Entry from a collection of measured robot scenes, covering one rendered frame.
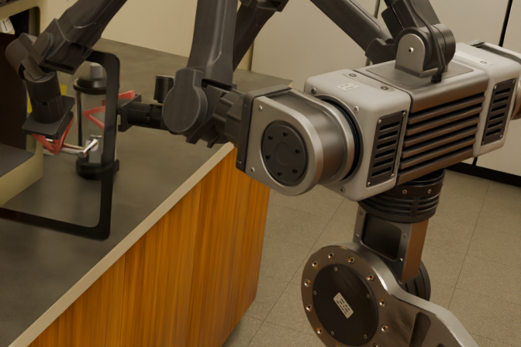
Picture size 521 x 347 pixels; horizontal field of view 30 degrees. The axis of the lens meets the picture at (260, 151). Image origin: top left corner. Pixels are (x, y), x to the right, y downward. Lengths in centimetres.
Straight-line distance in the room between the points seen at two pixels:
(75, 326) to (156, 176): 49
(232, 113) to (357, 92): 18
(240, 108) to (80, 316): 85
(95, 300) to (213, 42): 85
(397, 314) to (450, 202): 322
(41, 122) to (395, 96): 72
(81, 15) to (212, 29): 30
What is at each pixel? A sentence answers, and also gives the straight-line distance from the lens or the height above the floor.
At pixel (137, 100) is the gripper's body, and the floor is 114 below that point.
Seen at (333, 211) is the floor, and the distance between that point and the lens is 445.
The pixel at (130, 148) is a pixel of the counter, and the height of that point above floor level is 94.
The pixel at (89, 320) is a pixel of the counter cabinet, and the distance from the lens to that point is 216.
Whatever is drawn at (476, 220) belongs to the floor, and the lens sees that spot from 463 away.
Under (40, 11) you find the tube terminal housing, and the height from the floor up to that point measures 135.
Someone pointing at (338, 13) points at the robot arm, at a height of 148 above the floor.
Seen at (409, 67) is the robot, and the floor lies 154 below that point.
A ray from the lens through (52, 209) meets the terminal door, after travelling 202.
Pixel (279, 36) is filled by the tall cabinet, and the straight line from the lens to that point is 504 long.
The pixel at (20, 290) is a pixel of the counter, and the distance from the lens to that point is 194.
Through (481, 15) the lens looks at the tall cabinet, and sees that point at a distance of 479.
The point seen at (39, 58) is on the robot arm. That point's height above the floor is 141.
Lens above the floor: 198
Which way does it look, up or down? 24 degrees down
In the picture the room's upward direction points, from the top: 7 degrees clockwise
